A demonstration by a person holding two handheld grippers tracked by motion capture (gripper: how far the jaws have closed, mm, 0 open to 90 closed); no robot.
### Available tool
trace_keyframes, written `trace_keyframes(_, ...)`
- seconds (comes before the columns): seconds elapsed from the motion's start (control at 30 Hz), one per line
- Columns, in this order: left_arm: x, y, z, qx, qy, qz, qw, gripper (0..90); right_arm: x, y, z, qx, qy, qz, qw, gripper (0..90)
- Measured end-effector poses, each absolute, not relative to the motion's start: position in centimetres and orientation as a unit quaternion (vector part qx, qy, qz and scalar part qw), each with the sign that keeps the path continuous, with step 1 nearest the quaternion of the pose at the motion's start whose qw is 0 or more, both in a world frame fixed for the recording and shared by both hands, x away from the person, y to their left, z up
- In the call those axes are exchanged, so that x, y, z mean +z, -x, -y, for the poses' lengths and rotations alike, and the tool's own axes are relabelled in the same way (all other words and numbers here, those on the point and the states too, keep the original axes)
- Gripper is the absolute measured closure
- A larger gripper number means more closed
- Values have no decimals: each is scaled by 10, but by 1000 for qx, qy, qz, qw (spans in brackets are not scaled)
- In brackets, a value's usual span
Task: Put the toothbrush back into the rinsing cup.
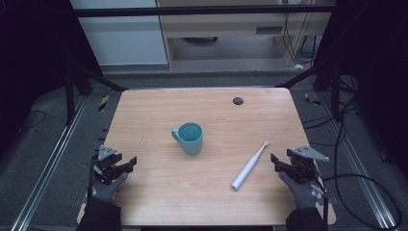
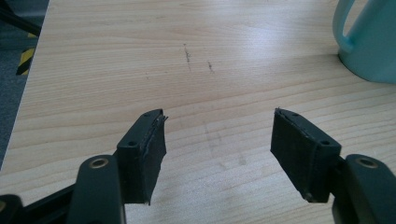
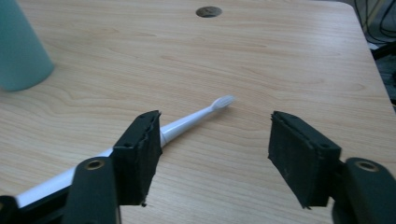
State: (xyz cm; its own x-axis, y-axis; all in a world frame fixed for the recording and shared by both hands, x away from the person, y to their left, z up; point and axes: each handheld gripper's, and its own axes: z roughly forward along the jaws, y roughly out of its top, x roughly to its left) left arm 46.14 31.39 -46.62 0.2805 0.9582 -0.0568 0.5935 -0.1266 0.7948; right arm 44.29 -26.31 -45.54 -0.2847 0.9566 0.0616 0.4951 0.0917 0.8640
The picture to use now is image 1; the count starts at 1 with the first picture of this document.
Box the black horizontal frame bar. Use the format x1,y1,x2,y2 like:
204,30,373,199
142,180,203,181
70,5,335,18

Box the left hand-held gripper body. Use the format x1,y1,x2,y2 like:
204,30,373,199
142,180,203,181
90,144,130,186

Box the white cabinet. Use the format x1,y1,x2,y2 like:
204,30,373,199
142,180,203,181
69,0,169,67

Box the black floor cables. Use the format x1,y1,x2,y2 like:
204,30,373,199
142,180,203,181
301,75,362,181

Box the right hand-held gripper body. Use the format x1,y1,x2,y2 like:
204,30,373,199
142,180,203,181
282,144,330,185

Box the black curtain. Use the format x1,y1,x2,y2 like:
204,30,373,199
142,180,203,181
0,0,104,158
312,0,408,181

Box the light wooden desk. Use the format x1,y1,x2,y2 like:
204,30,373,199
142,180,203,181
155,0,337,70

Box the person's left hand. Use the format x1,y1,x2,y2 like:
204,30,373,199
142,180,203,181
89,171,129,204

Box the black metal stand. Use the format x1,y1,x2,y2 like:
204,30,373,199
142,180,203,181
275,59,344,122
63,59,130,127

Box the hanging black cables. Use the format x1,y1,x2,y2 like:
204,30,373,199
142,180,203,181
281,12,322,65

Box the aluminium floor rail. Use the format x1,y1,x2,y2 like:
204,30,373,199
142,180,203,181
9,95,89,231
319,91,399,231

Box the yellow and black tape strip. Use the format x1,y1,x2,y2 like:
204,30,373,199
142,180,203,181
303,91,322,107
97,94,111,113

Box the thin black floor cable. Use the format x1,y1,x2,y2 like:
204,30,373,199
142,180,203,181
18,109,47,131

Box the white electric toothbrush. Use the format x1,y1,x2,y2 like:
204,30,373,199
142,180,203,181
231,141,270,193

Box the teal cup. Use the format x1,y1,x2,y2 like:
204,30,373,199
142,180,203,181
170,121,204,157

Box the looped black cable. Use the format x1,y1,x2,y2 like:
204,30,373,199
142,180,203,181
321,173,404,231

